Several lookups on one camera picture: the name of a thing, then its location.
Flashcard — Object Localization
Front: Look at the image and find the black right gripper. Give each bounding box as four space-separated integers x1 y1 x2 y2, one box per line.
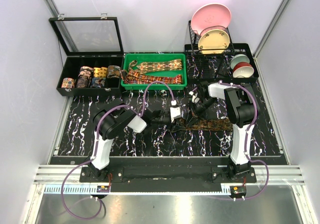
185 97 217 129

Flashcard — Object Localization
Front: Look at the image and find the black key pattern tie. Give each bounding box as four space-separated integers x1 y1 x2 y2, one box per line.
174 118 233 132

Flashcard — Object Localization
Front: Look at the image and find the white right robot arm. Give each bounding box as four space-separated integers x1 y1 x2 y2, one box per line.
188 80 260 183

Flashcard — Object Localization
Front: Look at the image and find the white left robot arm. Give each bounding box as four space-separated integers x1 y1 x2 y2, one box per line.
87 100 173 182

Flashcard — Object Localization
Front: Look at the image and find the black dish tray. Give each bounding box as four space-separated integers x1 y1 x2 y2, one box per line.
184 43 259 85

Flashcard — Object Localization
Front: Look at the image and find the cream ikat pattern tie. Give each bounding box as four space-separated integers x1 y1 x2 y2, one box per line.
128 59 183 74

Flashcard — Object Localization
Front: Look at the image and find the red multicolour checked tie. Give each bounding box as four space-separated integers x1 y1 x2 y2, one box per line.
120 70 183 84

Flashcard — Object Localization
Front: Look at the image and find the red bowl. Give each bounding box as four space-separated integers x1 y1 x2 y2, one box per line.
232 62 255 78

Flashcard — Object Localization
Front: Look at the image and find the pale green bowl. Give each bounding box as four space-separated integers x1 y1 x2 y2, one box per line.
230 54 250 70

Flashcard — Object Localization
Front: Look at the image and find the green plastic tray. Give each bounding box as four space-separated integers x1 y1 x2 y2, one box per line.
121 53 188 91

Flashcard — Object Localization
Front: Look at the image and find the yellow floral plate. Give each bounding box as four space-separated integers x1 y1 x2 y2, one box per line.
198 29 231 55

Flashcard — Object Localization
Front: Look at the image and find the rolled tie brown olive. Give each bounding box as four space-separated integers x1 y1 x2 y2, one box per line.
106 65 121 79

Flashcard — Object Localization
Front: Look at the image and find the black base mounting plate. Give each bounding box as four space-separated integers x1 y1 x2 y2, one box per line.
79 165 257 184

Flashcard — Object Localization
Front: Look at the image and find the rolled tie dark blue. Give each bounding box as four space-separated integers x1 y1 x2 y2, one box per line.
89 77 106 88

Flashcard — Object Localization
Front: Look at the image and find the black tie storage box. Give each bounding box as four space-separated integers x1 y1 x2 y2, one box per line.
56 55 124 97

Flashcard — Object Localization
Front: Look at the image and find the rolled tie yellow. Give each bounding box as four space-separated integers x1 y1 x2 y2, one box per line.
93 67 108 78

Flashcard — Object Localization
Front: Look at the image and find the pink plate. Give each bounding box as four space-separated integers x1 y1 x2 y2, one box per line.
190 3 232 34

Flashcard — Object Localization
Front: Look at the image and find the rolled tie dark floral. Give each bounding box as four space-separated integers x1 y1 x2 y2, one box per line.
75 76 91 89

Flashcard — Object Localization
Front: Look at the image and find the rolled tie pink paisley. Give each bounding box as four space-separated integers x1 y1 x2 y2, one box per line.
78 66 94 78

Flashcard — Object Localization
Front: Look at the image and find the rolled tie blue orange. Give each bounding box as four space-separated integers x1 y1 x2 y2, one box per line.
61 77 75 89

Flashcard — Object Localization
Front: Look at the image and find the glass box lid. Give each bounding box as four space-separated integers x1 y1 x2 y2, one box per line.
49 16 124 56

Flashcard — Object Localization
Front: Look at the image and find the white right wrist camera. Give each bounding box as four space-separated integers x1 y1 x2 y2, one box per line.
188 87 200 104

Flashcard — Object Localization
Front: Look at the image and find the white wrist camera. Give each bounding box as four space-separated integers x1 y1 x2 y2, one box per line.
170 106 182 123
188 87 200 104

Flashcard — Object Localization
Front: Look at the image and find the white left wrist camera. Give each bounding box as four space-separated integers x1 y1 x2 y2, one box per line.
170 106 182 123

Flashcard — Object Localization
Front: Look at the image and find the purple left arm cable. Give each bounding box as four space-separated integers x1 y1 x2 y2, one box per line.
60 81 177 221

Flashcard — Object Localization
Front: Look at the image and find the black wire dish rack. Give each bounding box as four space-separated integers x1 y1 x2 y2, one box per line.
185 21 235 55

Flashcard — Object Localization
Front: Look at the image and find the aluminium frame rail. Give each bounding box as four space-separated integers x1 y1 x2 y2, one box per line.
34 165 305 186

